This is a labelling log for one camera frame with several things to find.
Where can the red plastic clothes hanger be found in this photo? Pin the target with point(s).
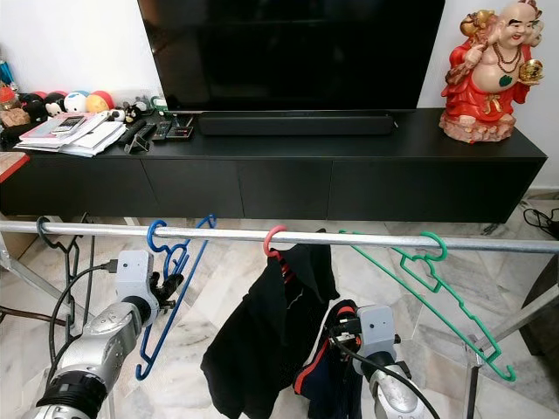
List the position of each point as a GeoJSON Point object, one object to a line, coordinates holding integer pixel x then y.
{"type": "Point", "coordinates": [266, 241]}

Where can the small black box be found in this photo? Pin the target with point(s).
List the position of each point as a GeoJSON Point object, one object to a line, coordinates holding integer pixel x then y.
{"type": "Point", "coordinates": [181, 131]}

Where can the blue plastic clothes hanger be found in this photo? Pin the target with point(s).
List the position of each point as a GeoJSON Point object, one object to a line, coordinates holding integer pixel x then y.
{"type": "Point", "coordinates": [151, 236]}

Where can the gold and blue trophy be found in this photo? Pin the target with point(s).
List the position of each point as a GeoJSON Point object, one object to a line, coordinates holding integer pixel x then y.
{"type": "Point", "coordinates": [4, 74]}

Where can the silver metal clothes rack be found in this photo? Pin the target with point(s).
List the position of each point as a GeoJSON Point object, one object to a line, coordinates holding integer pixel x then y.
{"type": "Point", "coordinates": [227, 234]}

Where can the red laughing Buddha statue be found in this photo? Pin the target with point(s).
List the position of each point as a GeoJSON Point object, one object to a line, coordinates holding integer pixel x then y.
{"type": "Point", "coordinates": [489, 96]}

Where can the black remote control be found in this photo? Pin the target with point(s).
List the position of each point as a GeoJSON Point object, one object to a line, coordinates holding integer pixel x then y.
{"type": "Point", "coordinates": [140, 138]}

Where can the black low TV console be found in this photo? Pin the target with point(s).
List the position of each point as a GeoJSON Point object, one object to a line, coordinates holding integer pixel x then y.
{"type": "Point", "coordinates": [297, 183]}

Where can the marble-pattern folding table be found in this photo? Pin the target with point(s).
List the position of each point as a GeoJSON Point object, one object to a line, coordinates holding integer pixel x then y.
{"type": "Point", "coordinates": [9, 164]}

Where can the grey pocket calculator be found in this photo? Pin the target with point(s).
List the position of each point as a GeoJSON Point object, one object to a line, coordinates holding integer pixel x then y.
{"type": "Point", "coordinates": [68, 125]}

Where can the black printed T-shirt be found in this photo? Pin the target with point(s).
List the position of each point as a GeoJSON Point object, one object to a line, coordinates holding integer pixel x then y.
{"type": "Point", "coordinates": [262, 340]}

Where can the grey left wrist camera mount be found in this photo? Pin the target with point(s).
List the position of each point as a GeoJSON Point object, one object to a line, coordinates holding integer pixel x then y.
{"type": "Point", "coordinates": [134, 275]}

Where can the black flat television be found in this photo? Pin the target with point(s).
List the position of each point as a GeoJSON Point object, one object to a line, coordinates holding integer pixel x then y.
{"type": "Point", "coordinates": [293, 52]}

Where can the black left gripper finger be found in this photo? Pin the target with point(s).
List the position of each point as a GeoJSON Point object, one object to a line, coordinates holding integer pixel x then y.
{"type": "Point", "coordinates": [174, 283]}

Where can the green bottle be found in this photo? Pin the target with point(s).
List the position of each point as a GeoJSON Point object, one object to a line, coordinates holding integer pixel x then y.
{"type": "Point", "coordinates": [157, 106]}

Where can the black clothes hanger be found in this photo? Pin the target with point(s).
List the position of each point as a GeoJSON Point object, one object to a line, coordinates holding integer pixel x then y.
{"type": "Point", "coordinates": [42, 234]}

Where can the white ball toy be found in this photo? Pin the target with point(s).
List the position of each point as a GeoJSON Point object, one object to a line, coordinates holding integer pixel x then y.
{"type": "Point", "coordinates": [76, 102]}

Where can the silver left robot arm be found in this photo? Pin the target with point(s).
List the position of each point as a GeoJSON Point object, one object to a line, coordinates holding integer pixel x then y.
{"type": "Point", "coordinates": [96, 349]}

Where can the stack of papers and booklets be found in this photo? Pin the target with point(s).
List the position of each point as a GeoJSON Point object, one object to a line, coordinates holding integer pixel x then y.
{"type": "Point", "coordinates": [92, 140]}

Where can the navy shirt with red trim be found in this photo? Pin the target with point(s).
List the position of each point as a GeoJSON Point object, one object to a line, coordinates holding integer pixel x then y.
{"type": "Point", "coordinates": [323, 384]}

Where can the red-lidded jar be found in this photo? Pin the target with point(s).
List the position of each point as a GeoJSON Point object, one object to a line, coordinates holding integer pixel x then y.
{"type": "Point", "coordinates": [9, 96]}

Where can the green plastic clothes hanger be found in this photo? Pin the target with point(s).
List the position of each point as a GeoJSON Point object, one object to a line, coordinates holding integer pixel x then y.
{"type": "Point", "coordinates": [444, 247]}

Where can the orange ball toy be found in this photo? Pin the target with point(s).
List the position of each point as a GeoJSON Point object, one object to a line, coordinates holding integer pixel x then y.
{"type": "Point", "coordinates": [100, 102]}

